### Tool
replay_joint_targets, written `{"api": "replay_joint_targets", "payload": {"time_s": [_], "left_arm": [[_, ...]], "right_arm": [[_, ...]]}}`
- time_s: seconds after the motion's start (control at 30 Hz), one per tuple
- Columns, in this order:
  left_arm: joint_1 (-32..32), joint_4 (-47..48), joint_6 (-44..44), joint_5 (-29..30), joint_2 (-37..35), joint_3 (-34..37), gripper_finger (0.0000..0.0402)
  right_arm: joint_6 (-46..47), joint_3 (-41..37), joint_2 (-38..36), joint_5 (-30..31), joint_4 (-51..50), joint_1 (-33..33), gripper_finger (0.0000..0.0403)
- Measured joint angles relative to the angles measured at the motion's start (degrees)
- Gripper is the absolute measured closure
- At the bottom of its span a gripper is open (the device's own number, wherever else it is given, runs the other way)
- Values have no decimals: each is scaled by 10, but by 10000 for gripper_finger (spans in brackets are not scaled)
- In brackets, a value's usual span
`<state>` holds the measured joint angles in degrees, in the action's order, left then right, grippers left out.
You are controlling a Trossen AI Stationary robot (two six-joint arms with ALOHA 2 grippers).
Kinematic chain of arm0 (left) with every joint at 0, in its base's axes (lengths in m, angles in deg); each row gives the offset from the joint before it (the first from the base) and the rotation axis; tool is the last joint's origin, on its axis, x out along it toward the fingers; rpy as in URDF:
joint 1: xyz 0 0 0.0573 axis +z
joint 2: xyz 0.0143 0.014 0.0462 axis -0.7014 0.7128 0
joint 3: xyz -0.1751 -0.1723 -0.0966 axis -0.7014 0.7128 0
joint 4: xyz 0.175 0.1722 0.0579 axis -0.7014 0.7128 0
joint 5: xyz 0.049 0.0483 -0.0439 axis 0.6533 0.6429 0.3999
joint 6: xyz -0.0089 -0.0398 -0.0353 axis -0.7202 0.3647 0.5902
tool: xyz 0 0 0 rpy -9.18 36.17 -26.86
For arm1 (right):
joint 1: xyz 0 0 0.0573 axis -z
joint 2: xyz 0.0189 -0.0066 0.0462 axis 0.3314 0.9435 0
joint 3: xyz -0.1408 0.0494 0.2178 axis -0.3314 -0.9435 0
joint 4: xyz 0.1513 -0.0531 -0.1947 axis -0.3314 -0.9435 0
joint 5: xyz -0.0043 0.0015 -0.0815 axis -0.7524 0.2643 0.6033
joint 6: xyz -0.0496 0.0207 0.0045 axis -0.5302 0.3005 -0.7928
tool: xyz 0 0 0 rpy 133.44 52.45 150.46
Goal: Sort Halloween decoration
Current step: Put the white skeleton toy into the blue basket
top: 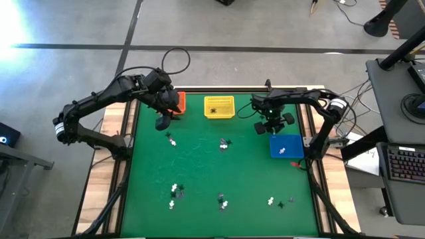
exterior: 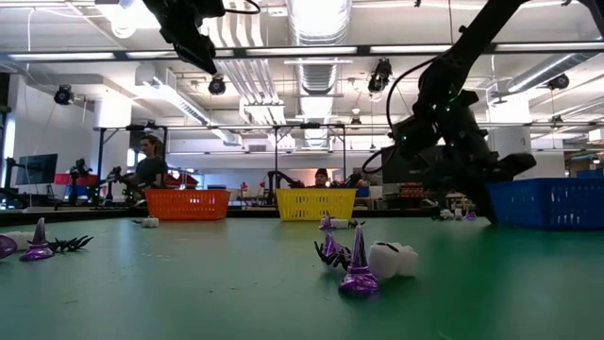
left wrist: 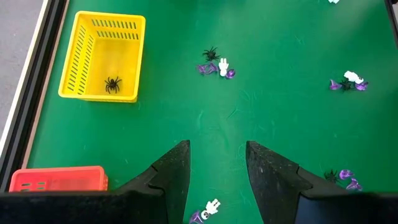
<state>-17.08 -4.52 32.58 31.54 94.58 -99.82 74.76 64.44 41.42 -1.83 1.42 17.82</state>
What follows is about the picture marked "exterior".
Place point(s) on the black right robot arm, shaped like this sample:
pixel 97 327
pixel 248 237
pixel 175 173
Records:
pixel 486 33

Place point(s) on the blue plastic basket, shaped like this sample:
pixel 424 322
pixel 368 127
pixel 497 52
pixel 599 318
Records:
pixel 547 203

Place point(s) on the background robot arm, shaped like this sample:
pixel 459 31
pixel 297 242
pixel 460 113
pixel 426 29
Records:
pixel 278 178
pixel 78 172

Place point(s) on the slanted silver air duct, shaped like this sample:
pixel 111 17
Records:
pixel 538 75

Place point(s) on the large black monitor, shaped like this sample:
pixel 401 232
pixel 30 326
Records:
pixel 388 172

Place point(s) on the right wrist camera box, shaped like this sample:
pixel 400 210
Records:
pixel 415 137

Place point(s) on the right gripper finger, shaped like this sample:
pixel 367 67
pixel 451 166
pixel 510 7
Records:
pixel 487 200
pixel 476 200

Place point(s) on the green table mat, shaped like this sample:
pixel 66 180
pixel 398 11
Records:
pixel 189 293

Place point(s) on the person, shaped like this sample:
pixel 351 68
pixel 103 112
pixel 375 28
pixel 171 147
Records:
pixel 151 172
pixel 321 175

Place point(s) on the yellow plastic basket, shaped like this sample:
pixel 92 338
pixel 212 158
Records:
pixel 313 204

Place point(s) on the orange plastic basket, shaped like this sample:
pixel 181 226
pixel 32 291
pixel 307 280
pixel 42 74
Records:
pixel 189 205

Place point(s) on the black aluminium table frame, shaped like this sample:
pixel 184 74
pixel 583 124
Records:
pixel 71 216

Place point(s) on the round silver air duct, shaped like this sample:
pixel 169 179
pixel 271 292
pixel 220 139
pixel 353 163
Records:
pixel 318 28

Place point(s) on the black ceiling camera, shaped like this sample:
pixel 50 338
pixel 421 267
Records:
pixel 558 81
pixel 62 95
pixel 217 86
pixel 381 75

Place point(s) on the overhead light bar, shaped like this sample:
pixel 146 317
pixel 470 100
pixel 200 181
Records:
pixel 307 50

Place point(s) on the dark computer monitor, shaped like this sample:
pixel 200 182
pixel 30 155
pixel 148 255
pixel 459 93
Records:
pixel 37 169

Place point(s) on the red bin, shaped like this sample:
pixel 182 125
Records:
pixel 63 179

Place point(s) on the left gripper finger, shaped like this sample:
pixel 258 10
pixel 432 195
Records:
pixel 193 54
pixel 207 52

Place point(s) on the black background rig frame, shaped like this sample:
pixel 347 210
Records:
pixel 100 160
pixel 276 156

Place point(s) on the blue background bin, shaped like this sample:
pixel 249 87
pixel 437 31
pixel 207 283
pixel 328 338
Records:
pixel 592 174

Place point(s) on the white pillar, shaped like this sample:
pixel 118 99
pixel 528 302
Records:
pixel 514 127

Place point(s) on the purple witch hat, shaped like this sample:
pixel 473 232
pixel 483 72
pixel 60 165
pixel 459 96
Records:
pixel 5 246
pixel 470 215
pixel 326 223
pixel 38 252
pixel 358 283
pixel 330 246

